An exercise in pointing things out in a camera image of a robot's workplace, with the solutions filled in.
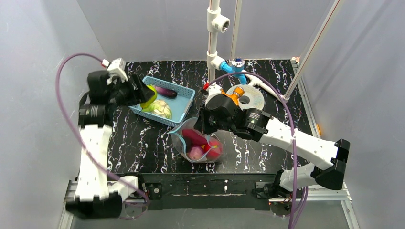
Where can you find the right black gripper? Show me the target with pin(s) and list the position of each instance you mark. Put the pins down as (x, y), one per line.
(205, 121)

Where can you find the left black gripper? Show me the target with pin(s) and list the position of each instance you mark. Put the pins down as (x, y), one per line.
(133, 93)

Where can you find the red toy apple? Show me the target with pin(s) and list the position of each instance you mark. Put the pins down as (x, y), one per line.
(213, 150)

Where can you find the clear zip top bag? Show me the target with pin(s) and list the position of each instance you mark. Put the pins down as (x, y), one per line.
(183, 145)

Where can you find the light blue plastic basket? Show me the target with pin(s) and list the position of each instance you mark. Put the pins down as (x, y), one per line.
(179, 106)

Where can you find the pink toy potato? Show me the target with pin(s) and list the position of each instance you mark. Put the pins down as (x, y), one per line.
(196, 153)

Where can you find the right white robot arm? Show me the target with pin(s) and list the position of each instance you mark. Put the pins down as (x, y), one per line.
(327, 159)

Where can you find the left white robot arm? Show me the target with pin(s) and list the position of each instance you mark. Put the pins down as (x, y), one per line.
(101, 194)

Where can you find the green white toy cabbage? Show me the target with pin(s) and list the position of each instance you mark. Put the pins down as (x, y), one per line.
(159, 108)

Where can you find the orange plastic faucet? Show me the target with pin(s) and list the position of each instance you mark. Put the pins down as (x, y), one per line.
(236, 94)

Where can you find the long purple toy eggplant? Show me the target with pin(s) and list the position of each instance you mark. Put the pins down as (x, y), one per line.
(168, 93)

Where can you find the blue plastic faucet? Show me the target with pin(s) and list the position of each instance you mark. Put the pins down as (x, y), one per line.
(235, 65)

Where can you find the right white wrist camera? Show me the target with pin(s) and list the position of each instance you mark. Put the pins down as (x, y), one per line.
(211, 90)

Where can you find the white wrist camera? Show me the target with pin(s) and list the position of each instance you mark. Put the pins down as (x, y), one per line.
(116, 69)
(211, 90)

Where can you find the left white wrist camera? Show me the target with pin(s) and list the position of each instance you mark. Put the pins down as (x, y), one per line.
(116, 69)

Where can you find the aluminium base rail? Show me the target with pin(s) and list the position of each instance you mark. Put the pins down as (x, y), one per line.
(223, 191)

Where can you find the white PVC pipe frame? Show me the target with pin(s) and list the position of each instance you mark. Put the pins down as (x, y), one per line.
(271, 29)

